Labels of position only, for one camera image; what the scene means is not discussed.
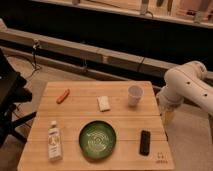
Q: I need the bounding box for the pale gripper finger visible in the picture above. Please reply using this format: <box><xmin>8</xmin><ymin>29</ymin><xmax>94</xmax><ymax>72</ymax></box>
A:
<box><xmin>164</xmin><ymin>108</ymin><xmax>175</xmax><ymax>126</ymax></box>

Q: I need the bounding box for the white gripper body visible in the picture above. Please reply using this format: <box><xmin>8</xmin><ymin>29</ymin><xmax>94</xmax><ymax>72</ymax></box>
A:
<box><xmin>157</xmin><ymin>91</ymin><xmax>183</xmax><ymax>108</ymax></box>

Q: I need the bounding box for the white sponge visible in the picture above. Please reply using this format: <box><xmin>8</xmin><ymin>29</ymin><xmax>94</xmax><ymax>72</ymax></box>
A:
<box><xmin>97</xmin><ymin>96</ymin><xmax>110</xmax><ymax>112</ymax></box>

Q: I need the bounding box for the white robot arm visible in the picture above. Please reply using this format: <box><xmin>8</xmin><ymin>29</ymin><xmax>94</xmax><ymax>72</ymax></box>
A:
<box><xmin>156</xmin><ymin>61</ymin><xmax>213</xmax><ymax>125</ymax></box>

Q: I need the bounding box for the green ceramic plate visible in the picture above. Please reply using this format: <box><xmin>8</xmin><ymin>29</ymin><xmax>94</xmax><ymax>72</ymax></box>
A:
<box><xmin>79</xmin><ymin>120</ymin><xmax>117</xmax><ymax>160</ymax></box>

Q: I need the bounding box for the black remote control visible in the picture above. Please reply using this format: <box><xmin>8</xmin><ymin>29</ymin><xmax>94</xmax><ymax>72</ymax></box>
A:
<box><xmin>140</xmin><ymin>130</ymin><xmax>151</xmax><ymax>156</ymax></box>

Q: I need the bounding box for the orange carrot toy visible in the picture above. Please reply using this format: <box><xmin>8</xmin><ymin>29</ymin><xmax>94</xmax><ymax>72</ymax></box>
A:
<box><xmin>56</xmin><ymin>89</ymin><xmax>70</xmax><ymax>104</ymax></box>

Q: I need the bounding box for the white plastic bottle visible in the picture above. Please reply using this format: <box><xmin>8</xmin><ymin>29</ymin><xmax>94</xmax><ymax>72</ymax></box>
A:
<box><xmin>48</xmin><ymin>121</ymin><xmax>62</xmax><ymax>161</ymax></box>

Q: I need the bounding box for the black chair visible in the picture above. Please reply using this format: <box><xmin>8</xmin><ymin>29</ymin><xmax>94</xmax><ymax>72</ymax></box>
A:
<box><xmin>0</xmin><ymin>49</ymin><xmax>36</xmax><ymax>148</ymax></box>

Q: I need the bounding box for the black cable on floor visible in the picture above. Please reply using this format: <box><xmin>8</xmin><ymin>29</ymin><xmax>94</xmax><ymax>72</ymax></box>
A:
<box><xmin>25</xmin><ymin>39</ymin><xmax>43</xmax><ymax>80</ymax></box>

